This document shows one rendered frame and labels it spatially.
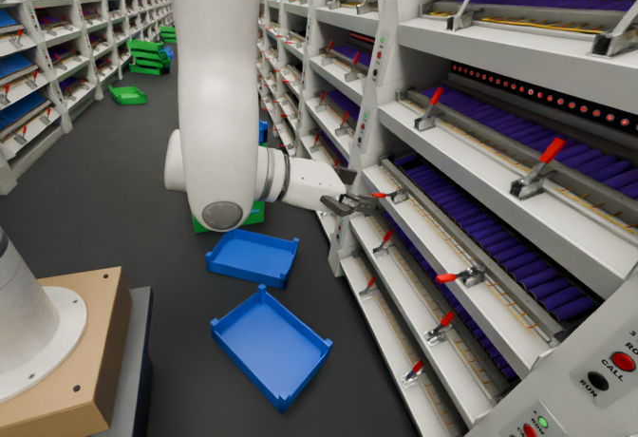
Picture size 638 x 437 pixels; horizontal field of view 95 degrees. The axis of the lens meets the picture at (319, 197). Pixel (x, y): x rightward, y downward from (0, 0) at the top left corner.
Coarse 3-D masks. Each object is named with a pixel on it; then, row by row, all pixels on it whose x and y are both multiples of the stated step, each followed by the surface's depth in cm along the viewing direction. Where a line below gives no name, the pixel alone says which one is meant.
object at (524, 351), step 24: (432, 168) 82; (384, 192) 79; (408, 216) 70; (432, 240) 63; (432, 264) 63; (456, 264) 58; (456, 288) 56; (480, 288) 53; (480, 312) 50; (504, 312) 49; (504, 336) 46; (528, 336) 46; (528, 360) 43
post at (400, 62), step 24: (384, 0) 73; (384, 24) 74; (408, 48) 73; (384, 72) 75; (408, 72) 76; (360, 120) 89; (384, 144) 87; (360, 168) 90; (360, 192) 94; (336, 240) 112; (336, 264) 113
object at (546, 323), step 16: (384, 160) 86; (400, 176) 79; (416, 192) 73; (432, 208) 67; (448, 224) 63; (464, 240) 59; (480, 256) 55; (496, 272) 52; (512, 288) 49; (512, 304) 49; (528, 304) 47; (544, 320) 45
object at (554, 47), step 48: (432, 0) 66; (480, 0) 60; (528, 0) 52; (576, 0) 46; (624, 0) 41; (432, 48) 60; (480, 48) 48; (528, 48) 40; (576, 48) 37; (624, 48) 33; (576, 96) 36; (624, 96) 32
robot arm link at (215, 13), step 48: (192, 0) 28; (240, 0) 29; (192, 48) 30; (240, 48) 32; (192, 96) 30; (240, 96) 31; (192, 144) 30; (240, 144) 31; (192, 192) 33; (240, 192) 33
